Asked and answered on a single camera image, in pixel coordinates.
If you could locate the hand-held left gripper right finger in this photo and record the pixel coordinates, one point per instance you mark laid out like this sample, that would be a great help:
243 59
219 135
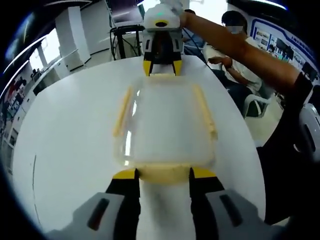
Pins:
207 200

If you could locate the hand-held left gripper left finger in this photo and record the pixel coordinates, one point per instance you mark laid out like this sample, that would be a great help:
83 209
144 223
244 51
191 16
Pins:
125 200

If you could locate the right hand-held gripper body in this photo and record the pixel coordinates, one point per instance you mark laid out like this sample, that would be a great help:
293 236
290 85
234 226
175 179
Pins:
162 17

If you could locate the yellow plastic latch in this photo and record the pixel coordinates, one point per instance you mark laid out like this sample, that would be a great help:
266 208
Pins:
121 115
206 112
162 175

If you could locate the clear lid with yellow clips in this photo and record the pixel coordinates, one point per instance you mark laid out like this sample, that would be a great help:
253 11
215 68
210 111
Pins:
165 130

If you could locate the monitor on stand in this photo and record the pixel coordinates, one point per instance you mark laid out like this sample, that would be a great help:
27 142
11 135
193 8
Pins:
125 12

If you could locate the white square column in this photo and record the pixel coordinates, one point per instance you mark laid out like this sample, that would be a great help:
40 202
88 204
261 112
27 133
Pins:
75 37

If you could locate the person's black clothing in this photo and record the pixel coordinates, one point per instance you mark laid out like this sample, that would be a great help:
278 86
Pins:
282 175

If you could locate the white office chair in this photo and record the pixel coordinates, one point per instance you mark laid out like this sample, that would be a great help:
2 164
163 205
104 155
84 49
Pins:
257 105

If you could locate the white chest device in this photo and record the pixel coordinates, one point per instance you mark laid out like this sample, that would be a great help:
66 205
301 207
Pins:
307 130

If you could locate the wall display panel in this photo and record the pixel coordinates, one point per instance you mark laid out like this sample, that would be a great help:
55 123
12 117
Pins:
282 47

